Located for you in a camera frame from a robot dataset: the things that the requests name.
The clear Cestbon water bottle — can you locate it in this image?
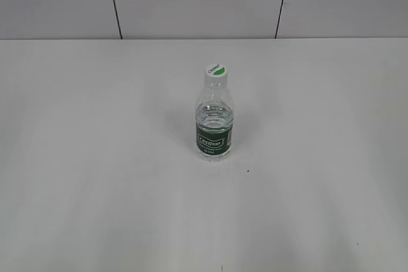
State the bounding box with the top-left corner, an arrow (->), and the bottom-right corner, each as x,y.
195,83 -> 235,162

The white green bottle cap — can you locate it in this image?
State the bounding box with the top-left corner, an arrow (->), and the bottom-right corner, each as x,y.
204,63 -> 228,85

